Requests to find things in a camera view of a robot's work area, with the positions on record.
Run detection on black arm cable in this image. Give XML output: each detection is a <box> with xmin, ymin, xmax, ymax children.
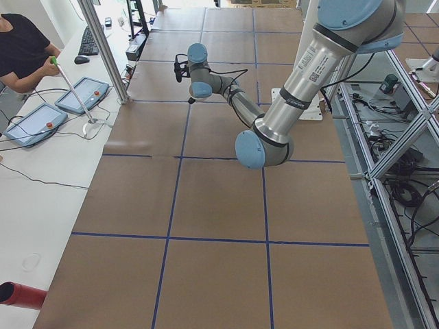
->
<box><xmin>174</xmin><ymin>53</ymin><xmax>249</xmax><ymax>90</ymax></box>

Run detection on person in black shirt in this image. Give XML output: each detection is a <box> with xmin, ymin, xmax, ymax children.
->
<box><xmin>1</xmin><ymin>14</ymin><xmax>60</xmax><ymax>94</ymax></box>

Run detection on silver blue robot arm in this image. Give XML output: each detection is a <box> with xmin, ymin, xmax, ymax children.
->
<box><xmin>186</xmin><ymin>1</ymin><xmax>406</xmax><ymax>169</ymax></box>

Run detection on metal stick green handle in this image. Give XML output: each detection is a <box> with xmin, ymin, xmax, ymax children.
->
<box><xmin>50</xmin><ymin>56</ymin><xmax>97</xmax><ymax>125</ymax></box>

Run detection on black computer mouse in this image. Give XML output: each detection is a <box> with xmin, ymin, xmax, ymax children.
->
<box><xmin>74</xmin><ymin>55</ymin><xmax>90</xmax><ymax>65</ymax></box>

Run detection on red cylinder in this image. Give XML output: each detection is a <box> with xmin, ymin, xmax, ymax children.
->
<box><xmin>1</xmin><ymin>282</ymin><xmax>47</xmax><ymax>310</ymax></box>

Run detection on person hand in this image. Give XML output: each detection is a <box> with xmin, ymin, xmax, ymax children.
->
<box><xmin>42</xmin><ymin>58</ymin><xmax>60</xmax><ymax>76</ymax></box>

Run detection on aluminium frame post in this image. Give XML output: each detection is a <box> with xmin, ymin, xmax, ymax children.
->
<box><xmin>78</xmin><ymin>0</ymin><xmax>129</xmax><ymax>104</ymax></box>

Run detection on aluminium side frame rail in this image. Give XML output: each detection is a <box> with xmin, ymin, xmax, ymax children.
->
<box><xmin>342</xmin><ymin>51</ymin><xmax>439</xmax><ymax>329</ymax></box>

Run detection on black keyboard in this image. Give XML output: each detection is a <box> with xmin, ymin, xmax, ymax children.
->
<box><xmin>78</xmin><ymin>27</ymin><xmax>99</xmax><ymax>56</ymax></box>

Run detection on near teach pendant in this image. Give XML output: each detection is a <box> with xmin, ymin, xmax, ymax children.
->
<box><xmin>3</xmin><ymin>103</ymin><xmax>68</xmax><ymax>147</ymax></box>

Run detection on teach pendant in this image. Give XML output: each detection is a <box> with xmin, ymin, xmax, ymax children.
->
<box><xmin>3</xmin><ymin>103</ymin><xmax>68</xmax><ymax>147</ymax></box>
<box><xmin>55</xmin><ymin>77</ymin><xmax>110</xmax><ymax>114</ymax></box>

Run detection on far teach pendant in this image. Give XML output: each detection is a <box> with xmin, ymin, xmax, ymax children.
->
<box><xmin>55</xmin><ymin>77</ymin><xmax>110</xmax><ymax>114</ymax></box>

